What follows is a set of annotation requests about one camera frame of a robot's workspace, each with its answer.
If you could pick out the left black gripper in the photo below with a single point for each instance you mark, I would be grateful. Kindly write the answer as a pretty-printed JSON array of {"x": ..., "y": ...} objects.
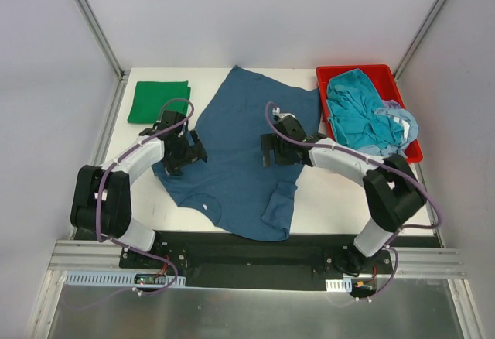
[{"x": 194, "y": 152}]

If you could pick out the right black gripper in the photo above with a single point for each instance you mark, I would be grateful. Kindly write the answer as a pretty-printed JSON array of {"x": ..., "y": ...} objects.
[{"x": 271, "y": 150}]

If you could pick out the dark blue t-shirt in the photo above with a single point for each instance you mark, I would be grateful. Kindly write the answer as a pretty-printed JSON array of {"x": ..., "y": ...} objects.
[{"x": 233, "y": 188}]

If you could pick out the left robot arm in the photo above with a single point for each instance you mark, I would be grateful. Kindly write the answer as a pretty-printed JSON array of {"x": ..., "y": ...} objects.
[{"x": 102, "y": 196}]

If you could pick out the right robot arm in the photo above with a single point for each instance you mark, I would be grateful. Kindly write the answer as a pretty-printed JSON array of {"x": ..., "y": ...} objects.
[{"x": 390, "y": 186}]

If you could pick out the folded green t-shirt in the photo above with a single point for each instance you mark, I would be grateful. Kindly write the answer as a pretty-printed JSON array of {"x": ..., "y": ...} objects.
[{"x": 150, "y": 97}]

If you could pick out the teal t-shirt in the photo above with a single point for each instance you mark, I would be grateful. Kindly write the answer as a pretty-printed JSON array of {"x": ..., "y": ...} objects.
[{"x": 351, "y": 98}]

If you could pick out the light blue t-shirt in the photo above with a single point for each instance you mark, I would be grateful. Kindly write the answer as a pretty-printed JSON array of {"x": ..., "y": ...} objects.
[{"x": 392, "y": 130}]

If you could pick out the left aluminium frame post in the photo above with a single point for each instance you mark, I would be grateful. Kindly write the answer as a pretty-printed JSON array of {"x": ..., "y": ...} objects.
[{"x": 102, "y": 41}]

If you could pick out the aluminium frame post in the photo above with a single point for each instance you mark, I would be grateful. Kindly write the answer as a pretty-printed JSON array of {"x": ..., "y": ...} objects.
[
  {"x": 102, "y": 41},
  {"x": 426, "y": 25}
]

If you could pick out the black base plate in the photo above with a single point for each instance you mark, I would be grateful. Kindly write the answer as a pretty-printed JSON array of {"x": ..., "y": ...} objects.
[{"x": 293, "y": 278}]

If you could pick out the right white cable duct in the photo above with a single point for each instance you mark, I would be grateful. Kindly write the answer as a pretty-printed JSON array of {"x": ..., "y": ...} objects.
[{"x": 339, "y": 285}]

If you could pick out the white cable duct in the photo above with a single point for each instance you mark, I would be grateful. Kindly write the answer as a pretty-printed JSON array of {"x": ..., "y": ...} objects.
[
  {"x": 339, "y": 285},
  {"x": 123, "y": 279}
]

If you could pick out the left white cable duct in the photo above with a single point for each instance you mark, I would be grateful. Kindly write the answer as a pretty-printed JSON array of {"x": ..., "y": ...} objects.
[{"x": 123, "y": 279}]

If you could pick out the right aluminium frame post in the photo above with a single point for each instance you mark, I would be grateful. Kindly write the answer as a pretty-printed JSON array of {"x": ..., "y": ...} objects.
[{"x": 426, "y": 25}]

